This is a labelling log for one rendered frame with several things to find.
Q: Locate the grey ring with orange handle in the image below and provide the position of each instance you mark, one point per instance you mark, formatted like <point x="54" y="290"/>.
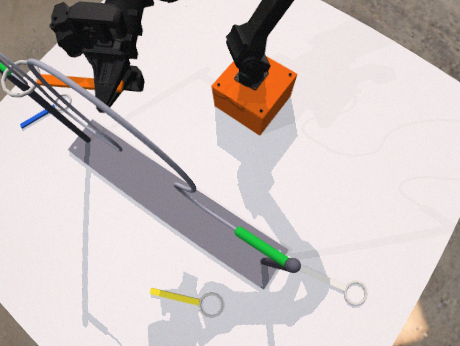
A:
<point x="86" y="83"/>

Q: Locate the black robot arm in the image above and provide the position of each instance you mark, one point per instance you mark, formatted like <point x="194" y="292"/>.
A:
<point x="246" y="42"/>

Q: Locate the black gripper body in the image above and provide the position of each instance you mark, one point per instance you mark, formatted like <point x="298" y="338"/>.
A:
<point x="116" y="24"/>

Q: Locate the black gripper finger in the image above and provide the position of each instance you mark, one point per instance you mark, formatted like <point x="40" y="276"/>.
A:
<point x="109" y="68"/>
<point x="128" y="78"/>

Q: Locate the grey loop with yellow handle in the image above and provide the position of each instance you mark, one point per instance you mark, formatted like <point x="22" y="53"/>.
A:
<point x="187" y="299"/>

